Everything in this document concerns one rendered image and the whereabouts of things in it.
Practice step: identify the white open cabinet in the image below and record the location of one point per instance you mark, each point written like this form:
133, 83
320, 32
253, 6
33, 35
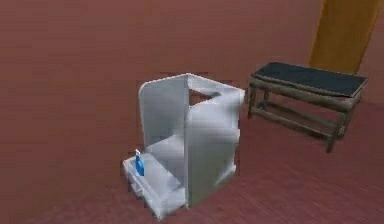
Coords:
206, 146

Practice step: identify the blue spray bottle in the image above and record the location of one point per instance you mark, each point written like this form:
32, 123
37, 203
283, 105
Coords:
139, 165

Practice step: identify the dark wooden bench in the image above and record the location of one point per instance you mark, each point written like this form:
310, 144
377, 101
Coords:
310, 80

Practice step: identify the orange wooden door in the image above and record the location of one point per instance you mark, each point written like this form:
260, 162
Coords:
343, 33

